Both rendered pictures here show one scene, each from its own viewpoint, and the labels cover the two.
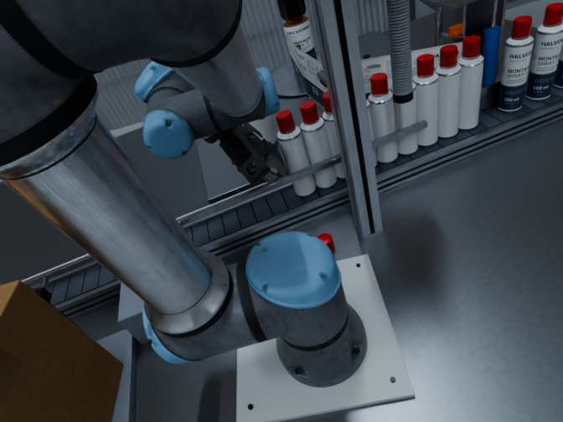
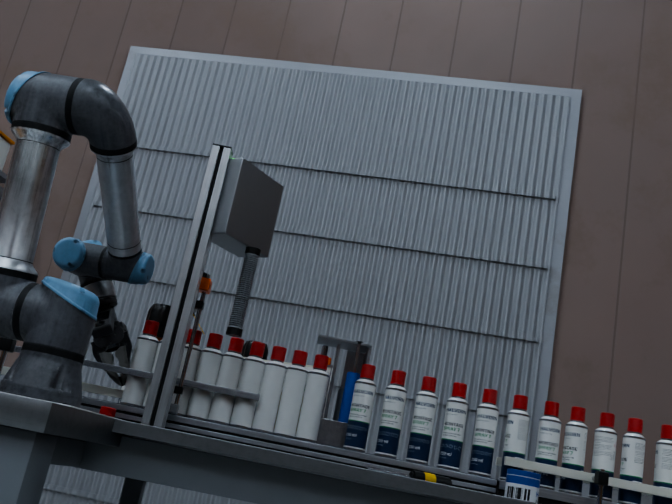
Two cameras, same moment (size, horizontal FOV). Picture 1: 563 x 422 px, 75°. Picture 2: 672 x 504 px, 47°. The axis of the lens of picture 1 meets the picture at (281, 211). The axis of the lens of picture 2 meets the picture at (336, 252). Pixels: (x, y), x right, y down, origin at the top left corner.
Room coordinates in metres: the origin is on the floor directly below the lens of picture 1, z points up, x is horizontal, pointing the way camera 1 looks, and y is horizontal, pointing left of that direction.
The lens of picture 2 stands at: (-1.18, -0.53, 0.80)
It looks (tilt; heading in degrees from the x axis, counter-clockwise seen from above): 16 degrees up; 2
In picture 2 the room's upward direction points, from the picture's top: 11 degrees clockwise
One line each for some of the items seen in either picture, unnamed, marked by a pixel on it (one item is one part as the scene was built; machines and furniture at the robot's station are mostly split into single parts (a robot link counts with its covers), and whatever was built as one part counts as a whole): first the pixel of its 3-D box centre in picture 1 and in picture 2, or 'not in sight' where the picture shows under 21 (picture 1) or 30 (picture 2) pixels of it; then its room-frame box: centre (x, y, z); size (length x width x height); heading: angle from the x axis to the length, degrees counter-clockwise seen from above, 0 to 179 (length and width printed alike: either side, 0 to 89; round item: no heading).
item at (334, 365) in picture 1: (316, 326); (46, 375); (0.33, 0.01, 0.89); 0.15 x 0.15 x 0.10
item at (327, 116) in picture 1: (338, 136); (185, 372); (0.69, -0.17, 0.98); 0.05 x 0.05 x 0.20
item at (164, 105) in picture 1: (178, 120); (82, 258); (0.59, 0.11, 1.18); 0.11 x 0.11 x 0.08; 85
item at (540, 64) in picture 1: (545, 54); (392, 413); (0.71, -0.68, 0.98); 0.05 x 0.05 x 0.20
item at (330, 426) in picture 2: (462, 53); (334, 393); (0.79, -0.53, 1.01); 0.14 x 0.13 x 0.26; 93
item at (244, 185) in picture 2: not in sight; (239, 209); (0.60, -0.22, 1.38); 0.17 x 0.10 x 0.19; 148
